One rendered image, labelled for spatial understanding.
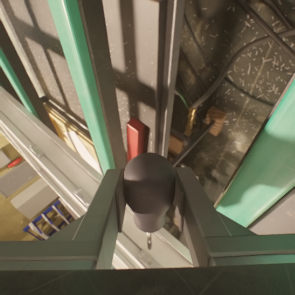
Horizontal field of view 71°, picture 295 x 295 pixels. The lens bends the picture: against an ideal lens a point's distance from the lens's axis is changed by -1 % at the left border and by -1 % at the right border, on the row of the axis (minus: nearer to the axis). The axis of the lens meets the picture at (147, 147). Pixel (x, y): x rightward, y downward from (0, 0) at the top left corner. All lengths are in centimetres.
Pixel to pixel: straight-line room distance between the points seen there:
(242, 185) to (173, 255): 27
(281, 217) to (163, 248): 26
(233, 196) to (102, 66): 20
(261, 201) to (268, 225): 5
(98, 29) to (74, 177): 34
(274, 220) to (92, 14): 25
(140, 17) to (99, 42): 31
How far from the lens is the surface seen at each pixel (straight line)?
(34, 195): 978
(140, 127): 74
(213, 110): 129
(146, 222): 17
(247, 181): 18
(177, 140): 119
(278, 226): 23
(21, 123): 69
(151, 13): 53
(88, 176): 50
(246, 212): 21
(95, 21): 24
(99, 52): 26
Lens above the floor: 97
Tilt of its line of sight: 27 degrees down
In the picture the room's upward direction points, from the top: 132 degrees counter-clockwise
